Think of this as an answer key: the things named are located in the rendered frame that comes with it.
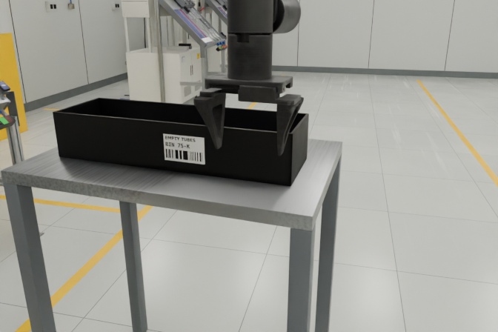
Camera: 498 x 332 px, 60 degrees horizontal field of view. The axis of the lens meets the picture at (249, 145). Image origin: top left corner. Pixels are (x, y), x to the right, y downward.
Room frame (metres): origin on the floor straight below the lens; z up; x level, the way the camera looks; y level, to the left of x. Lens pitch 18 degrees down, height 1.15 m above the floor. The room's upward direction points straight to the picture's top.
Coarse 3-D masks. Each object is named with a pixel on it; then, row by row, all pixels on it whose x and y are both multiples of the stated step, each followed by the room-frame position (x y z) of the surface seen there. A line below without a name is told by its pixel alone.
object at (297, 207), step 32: (32, 160) 0.96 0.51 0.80; (64, 160) 0.96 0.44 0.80; (320, 160) 0.96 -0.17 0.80; (32, 192) 0.92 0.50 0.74; (96, 192) 0.81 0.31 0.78; (128, 192) 0.79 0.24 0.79; (160, 192) 0.78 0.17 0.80; (192, 192) 0.78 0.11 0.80; (224, 192) 0.78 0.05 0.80; (256, 192) 0.78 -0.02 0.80; (288, 192) 0.78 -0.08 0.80; (320, 192) 0.78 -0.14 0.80; (32, 224) 0.90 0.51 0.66; (128, 224) 1.27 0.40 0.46; (288, 224) 0.69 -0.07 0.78; (32, 256) 0.89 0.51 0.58; (128, 256) 1.28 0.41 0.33; (320, 256) 1.08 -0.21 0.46; (32, 288) 0.88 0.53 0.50; (128, 288) 1.28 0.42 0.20; (288, 288) 0.69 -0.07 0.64; (320, 288) 1.07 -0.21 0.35; (32, 320) 0.89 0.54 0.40; (288, 320) 0.69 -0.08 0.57; (320, 320) 1.07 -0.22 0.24
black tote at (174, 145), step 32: (64, 128) 0.97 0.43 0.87; (96, 128) 0.94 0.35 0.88; (128, 128) 0.92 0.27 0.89; (160, 128) 0.89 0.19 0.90; (192, 128) 0.87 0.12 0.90; (224, 128) 0.85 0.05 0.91; (256, 128) 1.00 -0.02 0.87; (96, 160) 0.95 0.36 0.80; (128, 160) 0.92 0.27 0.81; (160, 160) 0.89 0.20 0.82; (192, 160) 0.87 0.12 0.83; (224, 160) 0.85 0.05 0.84; (256, 160) 0.83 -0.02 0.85; (288, 160) 0.80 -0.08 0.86
